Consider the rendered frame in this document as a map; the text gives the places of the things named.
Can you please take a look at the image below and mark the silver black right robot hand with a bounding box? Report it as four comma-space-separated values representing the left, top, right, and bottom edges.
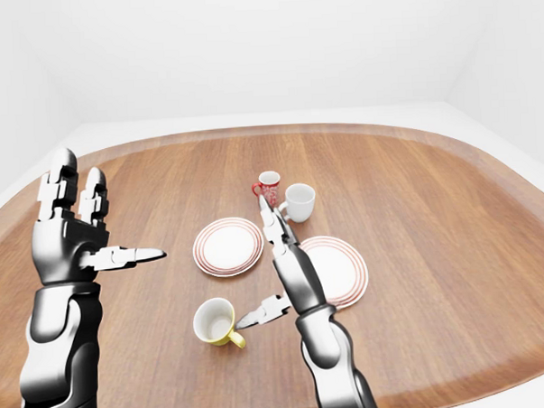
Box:
228, 191, 328, 330

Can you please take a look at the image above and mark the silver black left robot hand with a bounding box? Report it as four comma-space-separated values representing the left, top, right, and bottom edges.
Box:
27, 143, 169, 288

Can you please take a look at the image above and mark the white plate with red rings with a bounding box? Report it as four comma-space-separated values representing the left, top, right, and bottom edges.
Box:
190, 216, 266, 280
297, 233, 371, 311

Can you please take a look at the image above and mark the plain white mug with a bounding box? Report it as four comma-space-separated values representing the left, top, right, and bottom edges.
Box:
277, 182, 318, 225

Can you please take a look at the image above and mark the yellow and white mug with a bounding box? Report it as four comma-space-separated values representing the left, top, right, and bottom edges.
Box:
191, 295, 247, 352

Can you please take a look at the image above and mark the red and white patterned mug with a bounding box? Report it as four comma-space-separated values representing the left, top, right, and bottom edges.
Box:
251, 170, 283, 210

